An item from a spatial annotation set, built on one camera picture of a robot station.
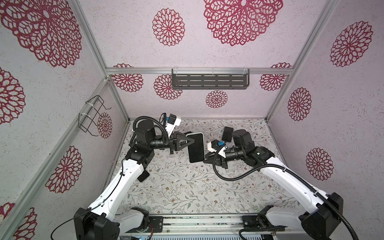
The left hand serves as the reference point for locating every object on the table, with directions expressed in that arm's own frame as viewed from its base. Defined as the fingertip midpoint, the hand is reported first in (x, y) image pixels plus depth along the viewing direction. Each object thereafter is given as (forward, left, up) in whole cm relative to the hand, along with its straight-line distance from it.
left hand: (192, 142), depth 62 cm
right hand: (-1, -6, -8) cm, 10 cm away
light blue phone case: (+3, +29, -36) cm, 47 cm away
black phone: (-2, -2, -3) cm, 4 cm away
